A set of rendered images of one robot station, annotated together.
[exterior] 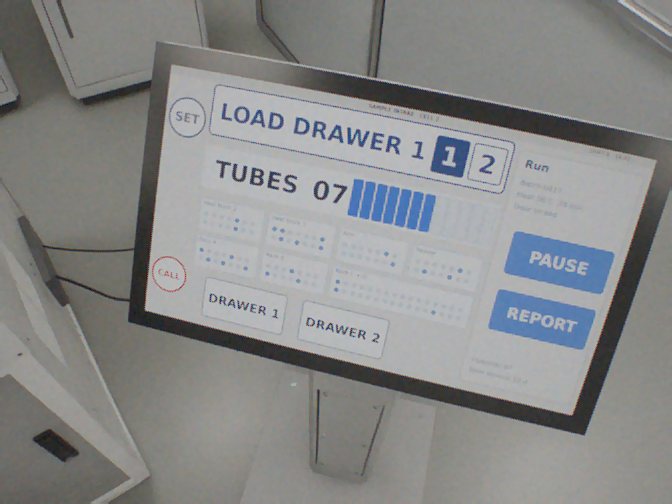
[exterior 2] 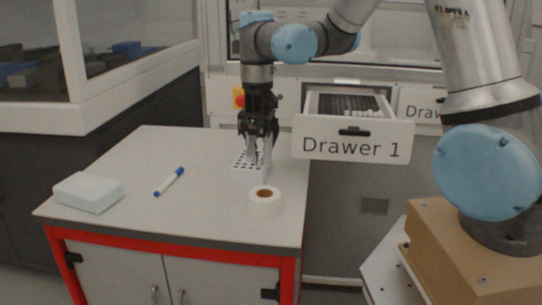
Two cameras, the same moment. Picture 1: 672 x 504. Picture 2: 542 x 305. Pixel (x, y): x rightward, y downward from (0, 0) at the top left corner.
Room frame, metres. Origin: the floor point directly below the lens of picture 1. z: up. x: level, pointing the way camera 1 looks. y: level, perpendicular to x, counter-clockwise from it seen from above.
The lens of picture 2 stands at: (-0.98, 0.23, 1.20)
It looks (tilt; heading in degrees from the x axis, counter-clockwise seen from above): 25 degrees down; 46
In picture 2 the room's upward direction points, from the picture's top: straight up
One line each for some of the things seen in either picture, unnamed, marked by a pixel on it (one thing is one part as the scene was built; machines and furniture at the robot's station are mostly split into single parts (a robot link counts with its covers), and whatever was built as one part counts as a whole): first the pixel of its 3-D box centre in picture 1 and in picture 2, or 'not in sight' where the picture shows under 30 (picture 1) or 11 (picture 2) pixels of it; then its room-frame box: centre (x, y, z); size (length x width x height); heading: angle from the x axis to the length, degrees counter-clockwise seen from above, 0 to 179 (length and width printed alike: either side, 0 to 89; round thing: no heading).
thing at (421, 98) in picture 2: not in sight; (441, 107); (0.15, 0.61, 0.87); 0.29 x 0.02 x 0.11; 128
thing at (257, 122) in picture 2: not in sight; (256, 108); (-0.46, 0.81, 0.95); 0.09 x 0.08 x 0.12; 36
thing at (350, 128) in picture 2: not in sight; (354, 131); (-0.31, 0.64, 0.91); 0.07 x 0.04 x 0.01; 128
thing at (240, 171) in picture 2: not in sight; (251, 165); (-0.44, 0.86, 0.78); 0.12 x 0.08 x 0.04; 36
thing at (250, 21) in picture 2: not in sight; (257, 37); (-0.46, 0.81, 1.11); 0.09 x 0.08 x 0.11; 81
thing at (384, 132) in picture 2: not in sight; (352, 139); (-0.29, 0.66, 0.87); 0.29 x 0.02 x 0.11; 128
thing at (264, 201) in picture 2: not in sight; (264, 201); (-0.53, 0.71, 0.78); 0.07 x 0.07 x 0.04
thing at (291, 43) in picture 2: not in sight; (292, 42); (-0.45, 0.71, 1.11); 0.11 x 0.11 x 0.08; 81
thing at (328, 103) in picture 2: not in sight; (347, 114); (-0.13, 0.78, 0.87); 0.22 x 0.18 x 0.06; 38
